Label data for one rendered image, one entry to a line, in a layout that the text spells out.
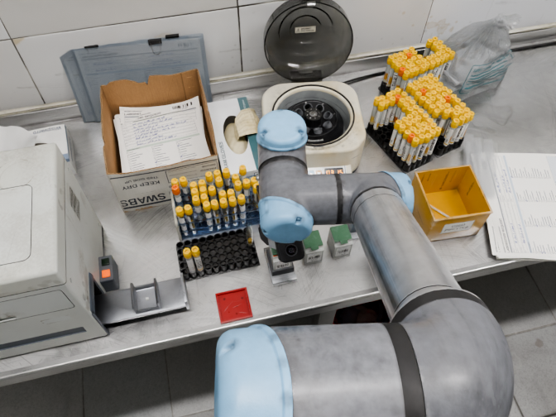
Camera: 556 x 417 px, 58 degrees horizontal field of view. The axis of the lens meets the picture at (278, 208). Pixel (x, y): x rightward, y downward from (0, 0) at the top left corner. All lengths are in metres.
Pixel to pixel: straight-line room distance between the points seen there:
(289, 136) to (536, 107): 0.98
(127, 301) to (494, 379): 0.82
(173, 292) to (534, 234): 0.82
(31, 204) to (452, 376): 0.75
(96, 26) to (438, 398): 1.12
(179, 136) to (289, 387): 0.99
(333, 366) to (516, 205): 1.01
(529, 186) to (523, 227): 0.13
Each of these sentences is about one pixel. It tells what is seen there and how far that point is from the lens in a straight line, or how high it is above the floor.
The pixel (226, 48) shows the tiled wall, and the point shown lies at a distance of 1.37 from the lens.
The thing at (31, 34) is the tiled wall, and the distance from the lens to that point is 1.33.
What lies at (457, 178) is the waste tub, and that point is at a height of 0.93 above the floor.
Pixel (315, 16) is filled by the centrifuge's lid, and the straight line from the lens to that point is 1.32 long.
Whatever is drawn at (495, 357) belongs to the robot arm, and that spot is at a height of 1.52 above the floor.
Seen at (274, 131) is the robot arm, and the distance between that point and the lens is 0.75.
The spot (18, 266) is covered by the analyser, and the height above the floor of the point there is 1.18.
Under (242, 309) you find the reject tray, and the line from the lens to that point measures 1.09.
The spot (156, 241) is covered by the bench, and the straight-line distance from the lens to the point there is 1.19.
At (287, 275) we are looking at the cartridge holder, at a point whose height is 0.89.
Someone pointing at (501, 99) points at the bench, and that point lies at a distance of 1.57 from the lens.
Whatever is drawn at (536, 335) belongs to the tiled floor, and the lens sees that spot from 2.24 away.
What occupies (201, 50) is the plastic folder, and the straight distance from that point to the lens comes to 1.33.
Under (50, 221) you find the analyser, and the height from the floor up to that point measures 1.17.
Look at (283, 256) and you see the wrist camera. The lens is 0.89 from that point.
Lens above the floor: 1.89
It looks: 57 degrees down
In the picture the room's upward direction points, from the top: 1 degrees clockwise
